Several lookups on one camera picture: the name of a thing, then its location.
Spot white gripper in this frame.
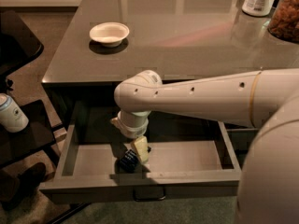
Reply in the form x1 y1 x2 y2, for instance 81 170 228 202
110 110 150 164

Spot dark blue rxbar wrapper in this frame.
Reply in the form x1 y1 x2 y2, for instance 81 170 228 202
119 149 139 173

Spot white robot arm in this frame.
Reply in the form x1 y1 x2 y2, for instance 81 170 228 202
112 69 299 224

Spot open grey top drawer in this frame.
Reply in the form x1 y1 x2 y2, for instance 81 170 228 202
40 102 241 203

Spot grey cabinet counter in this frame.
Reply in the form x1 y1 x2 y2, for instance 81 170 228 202
41 0 299 129

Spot white paper bowl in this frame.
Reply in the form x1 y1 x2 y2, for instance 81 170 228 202
89 22 130 48

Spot glass jar of snacks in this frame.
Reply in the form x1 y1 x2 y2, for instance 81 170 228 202
268 0 299 43

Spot metal drawer handle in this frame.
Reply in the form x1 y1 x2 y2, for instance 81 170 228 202
133 187 166 202

